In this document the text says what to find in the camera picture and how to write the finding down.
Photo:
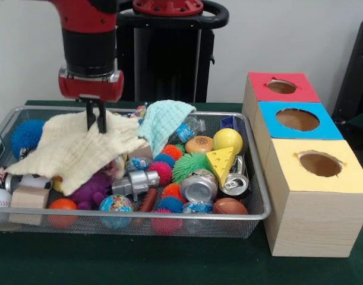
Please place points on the crushed silver can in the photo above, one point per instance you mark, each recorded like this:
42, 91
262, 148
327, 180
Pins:
199, 187

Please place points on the silver mesh bin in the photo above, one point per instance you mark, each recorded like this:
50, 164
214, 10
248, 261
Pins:
228, 228

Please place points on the yellow ball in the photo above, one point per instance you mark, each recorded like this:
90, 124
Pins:
227, 141

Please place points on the cream waffle cloth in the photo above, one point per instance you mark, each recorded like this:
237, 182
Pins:
71, 148

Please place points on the wooden box with three holes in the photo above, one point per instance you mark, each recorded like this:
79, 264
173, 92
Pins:
312, 219

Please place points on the light blue waffle cloth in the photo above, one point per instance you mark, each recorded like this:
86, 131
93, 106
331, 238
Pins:
163, 124

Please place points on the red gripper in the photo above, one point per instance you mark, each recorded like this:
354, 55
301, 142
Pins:
92, 88

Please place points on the brown toy football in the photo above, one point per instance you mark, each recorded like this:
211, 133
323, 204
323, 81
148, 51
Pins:
230, 206

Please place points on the globe print ball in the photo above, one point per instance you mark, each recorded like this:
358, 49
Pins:
116, 204

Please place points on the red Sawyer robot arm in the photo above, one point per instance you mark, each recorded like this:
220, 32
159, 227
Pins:
89, 50

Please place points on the yellow cheese wedge toy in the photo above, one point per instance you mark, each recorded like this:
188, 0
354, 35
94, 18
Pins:
219, 163

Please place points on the toy hamburger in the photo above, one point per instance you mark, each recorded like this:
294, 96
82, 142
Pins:
199, 144

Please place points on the black upright panel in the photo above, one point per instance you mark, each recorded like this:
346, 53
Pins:
356, 74

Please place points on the green spiky ball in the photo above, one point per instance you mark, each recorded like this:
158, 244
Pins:
190, 164

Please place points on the white baseball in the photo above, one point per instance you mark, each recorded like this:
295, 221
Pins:
0, 198

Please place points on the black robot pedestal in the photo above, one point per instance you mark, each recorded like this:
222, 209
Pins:
166, 59

